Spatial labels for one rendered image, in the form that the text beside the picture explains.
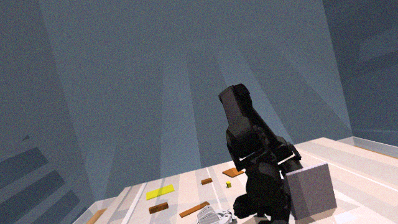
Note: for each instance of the orange flat square plate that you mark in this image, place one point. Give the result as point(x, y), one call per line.
point(233, 172)

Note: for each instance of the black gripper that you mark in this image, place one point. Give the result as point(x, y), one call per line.
point(279, 211)

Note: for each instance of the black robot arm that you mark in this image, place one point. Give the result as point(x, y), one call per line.
point(248, 133)

